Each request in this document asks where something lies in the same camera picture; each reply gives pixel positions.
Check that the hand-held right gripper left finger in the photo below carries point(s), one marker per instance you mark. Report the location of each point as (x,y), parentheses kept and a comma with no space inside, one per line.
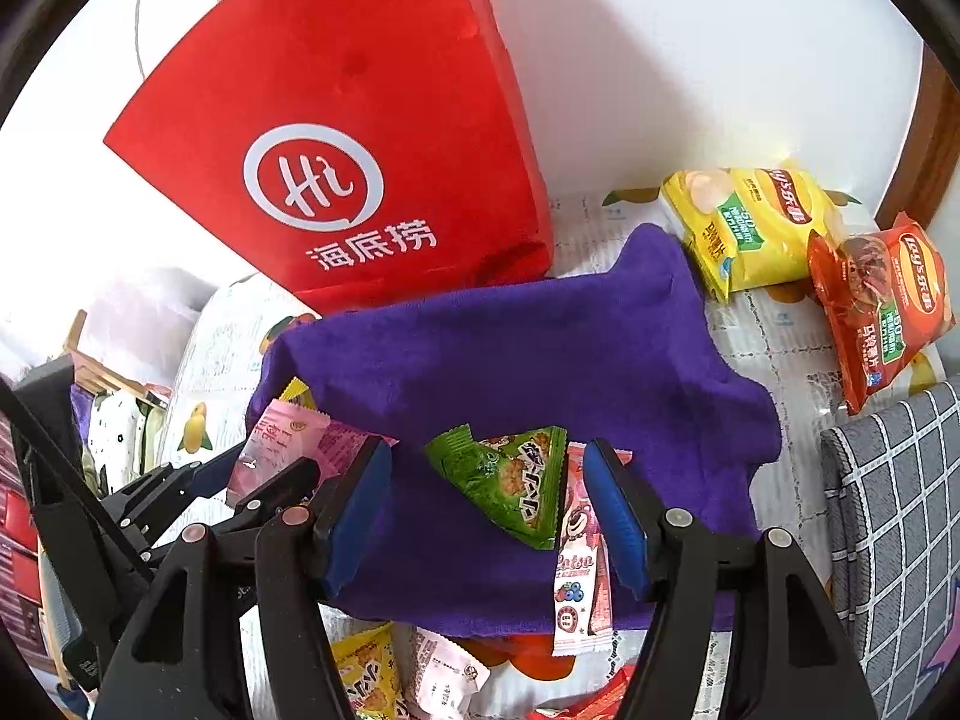
(360,517)

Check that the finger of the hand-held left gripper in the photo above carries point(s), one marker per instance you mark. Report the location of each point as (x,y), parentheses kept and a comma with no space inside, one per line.
(221,469)
(285,484)

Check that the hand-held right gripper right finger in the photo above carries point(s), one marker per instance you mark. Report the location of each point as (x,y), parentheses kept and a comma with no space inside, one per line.
(615,517)

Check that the light pink packet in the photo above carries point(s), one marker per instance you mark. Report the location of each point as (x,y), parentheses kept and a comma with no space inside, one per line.
(277,439)

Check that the pink bear strip packet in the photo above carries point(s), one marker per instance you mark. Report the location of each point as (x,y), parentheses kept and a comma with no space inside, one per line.
(581,577)

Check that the small yellow packet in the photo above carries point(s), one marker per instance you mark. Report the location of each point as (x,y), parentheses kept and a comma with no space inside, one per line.
(296,392)

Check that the green triangular snack packet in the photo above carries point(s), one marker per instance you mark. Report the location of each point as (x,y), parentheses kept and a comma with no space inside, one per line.
(510,487)

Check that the yellow triangular snack packet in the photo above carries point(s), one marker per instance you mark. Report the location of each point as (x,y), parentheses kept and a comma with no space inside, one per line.
(367,671)

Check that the pale pink cartoon snack packet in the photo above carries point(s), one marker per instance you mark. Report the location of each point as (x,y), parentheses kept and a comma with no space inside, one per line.
(442,675)

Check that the red white strip packet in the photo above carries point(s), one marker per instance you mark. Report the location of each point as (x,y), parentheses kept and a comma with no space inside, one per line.
(592,701)

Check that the purple towel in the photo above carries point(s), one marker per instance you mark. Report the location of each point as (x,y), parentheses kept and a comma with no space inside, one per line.
(487,360)

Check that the yellow chips bag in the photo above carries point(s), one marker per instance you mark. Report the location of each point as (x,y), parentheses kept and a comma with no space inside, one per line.
(750,232)

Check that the red chips bag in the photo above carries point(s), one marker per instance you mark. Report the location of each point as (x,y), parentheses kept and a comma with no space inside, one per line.
(877,307)

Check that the red paper bag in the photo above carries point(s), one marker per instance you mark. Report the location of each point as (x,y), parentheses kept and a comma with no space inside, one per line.
(337,90)

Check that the brown wooden door frame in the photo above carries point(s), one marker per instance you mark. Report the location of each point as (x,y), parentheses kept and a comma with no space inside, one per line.
(930,157)

